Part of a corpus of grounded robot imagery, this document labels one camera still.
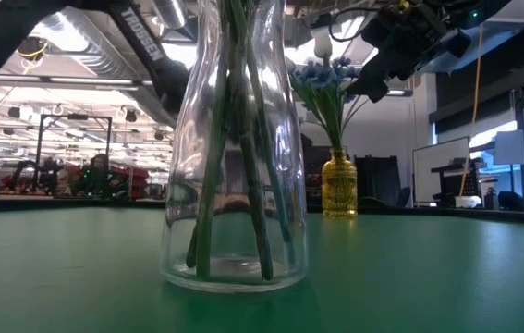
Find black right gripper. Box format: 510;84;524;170
346;1;450;105

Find yellow glass vase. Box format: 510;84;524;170
320;146;359;219

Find clear glass vase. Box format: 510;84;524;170
159;0;310;293

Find black panel chair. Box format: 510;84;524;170
356;154;404;207

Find whiteboard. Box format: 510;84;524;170
411;136;471;205

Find black cabinet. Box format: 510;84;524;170
300;133;326;207

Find black shelf desk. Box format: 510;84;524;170
430;159;487;208

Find silver ventilation unit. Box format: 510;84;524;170
416;0;524;75

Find white sign sheet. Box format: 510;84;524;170
494;128;524;166

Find black office chair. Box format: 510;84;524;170
496;190;524;212

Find person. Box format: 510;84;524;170
74;153;128;200

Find black yellow ceiling reel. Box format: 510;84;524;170
16;35;51;64

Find green table mat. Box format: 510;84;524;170
0;205;524;333

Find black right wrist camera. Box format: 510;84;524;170
441;27;473;60

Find yellow hanging cable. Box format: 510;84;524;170
457;25;485;198

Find small silver ceiling duct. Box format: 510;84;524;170
150;0;189;31

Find black rig frame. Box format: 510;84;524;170
34;114;114;166

